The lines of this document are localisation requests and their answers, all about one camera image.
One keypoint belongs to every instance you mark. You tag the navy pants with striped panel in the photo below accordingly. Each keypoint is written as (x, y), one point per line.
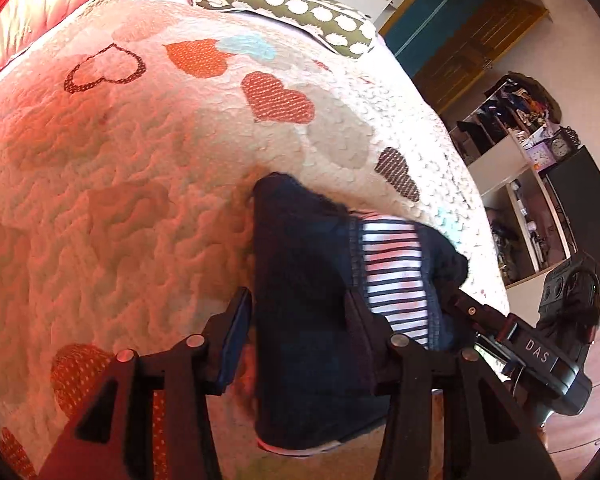
(305, 310)

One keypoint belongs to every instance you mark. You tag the wooden door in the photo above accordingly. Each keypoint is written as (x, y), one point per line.
(475, 50)

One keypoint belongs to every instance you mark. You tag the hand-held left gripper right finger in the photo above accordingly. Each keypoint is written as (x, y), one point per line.
(405, 357)

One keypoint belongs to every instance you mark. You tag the white shelf unit with clutter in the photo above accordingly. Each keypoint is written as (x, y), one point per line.
(520, 180)

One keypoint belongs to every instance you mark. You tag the black flat screen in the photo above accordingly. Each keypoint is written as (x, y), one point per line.
(587, 205)

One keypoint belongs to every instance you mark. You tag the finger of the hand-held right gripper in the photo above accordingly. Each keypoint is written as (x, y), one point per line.
(472, 312)

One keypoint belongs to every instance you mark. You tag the quilted heart-pattern bedspread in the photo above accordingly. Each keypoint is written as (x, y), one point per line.
(130, 185)

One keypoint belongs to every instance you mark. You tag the small dark table clock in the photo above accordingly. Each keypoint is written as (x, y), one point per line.
(561, 146)

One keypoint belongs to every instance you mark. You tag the wooden drawer cabinet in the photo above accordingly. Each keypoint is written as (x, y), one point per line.
(592, 405)

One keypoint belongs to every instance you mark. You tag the green bolster pillow white dots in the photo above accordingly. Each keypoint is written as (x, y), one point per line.
(285, 7)

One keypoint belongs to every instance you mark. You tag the teal hanging cloth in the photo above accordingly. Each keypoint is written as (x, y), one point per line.
(440, 2)

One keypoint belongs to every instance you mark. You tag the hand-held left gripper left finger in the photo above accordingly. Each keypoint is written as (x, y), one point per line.
(235, 332)

